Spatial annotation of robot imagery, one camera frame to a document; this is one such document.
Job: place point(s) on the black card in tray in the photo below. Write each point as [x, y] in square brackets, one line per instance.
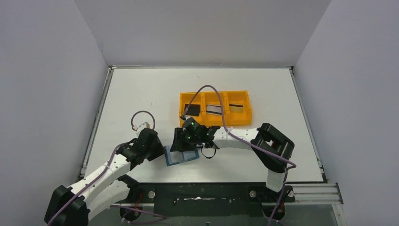
[192, 110]

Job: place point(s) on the silver striped card middle compartment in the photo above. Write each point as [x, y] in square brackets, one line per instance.
[214, 109]

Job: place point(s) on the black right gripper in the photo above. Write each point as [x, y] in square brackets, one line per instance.
[180, 141]

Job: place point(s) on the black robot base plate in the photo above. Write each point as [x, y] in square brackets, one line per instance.
[210, 199]

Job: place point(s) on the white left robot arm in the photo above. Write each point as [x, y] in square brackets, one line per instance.
[68, 206]

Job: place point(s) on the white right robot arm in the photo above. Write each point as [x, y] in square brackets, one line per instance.
[271, 146]

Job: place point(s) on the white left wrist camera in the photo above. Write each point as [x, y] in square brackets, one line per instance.
[138, 128]

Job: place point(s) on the yellow three-compartment plastic tray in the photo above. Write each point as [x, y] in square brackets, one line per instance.
[211, 98]

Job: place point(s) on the blue leather card holder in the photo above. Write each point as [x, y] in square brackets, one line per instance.
[174, 158]

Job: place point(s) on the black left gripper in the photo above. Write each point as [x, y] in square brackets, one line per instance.
[155, 150]

